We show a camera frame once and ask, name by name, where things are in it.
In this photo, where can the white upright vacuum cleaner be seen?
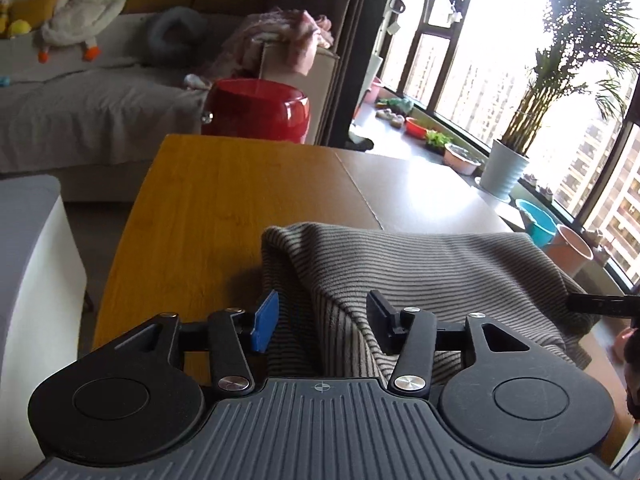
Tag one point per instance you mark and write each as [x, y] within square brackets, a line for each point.
[374, 77]

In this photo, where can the dark brown fuzzy object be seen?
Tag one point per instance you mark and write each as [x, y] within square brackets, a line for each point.
[633, 390]

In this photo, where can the grey sofa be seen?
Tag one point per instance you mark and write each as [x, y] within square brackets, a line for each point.
[75, 115]

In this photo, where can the white marble side table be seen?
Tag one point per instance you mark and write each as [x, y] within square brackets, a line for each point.
[30, 285]

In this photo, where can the grey brown curtain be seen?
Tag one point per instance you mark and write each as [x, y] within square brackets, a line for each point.
[350, 50]

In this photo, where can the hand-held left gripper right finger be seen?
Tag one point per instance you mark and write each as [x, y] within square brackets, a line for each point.
[382, 322]

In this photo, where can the dark framed window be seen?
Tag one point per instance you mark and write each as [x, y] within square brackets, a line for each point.
[432, 60]

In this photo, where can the small yellow plush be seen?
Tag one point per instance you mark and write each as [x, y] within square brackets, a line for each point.
[18, 29]

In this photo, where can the green toy figure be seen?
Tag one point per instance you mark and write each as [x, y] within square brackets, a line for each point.
[400, 105]

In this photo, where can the red bowl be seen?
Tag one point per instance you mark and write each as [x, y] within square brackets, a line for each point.
[416, 127]

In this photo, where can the tall pink bucket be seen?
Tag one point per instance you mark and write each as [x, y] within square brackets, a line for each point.
[567, 252]

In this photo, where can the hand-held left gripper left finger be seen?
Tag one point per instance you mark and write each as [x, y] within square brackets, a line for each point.
[265, 320]

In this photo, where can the pink clothes pile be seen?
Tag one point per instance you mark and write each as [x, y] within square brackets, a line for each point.
[285, 35]

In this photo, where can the pink plastic basin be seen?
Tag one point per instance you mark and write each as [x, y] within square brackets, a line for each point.
[375, 92]

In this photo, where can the pale pink basin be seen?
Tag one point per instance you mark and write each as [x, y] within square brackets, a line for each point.
[462, 160]

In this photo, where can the pair of small shoes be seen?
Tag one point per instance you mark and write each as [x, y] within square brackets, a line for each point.
[390, 117]

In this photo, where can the grey striped knit garment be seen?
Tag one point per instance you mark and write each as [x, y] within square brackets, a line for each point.
[450, 270]

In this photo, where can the yellow pillow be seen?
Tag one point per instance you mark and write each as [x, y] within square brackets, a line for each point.
[30, 7]

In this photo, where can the green seedlings pot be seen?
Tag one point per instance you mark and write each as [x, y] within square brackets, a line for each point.
[437, 142]

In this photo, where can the red glossy stool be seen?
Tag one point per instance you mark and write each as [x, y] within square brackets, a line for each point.
[250, 110]

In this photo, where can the grey neck pillow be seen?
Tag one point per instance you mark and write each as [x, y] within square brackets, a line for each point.
[172, 35]

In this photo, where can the white goose plush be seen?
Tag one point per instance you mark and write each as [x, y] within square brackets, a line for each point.
[85, 10]

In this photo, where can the blue basin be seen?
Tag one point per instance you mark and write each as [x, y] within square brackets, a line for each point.
[535, 225]

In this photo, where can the bamboo plant in white pot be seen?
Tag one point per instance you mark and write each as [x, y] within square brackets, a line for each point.
[502, 170]

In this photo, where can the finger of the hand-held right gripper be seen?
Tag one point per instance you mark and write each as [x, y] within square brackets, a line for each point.
[600, 304]

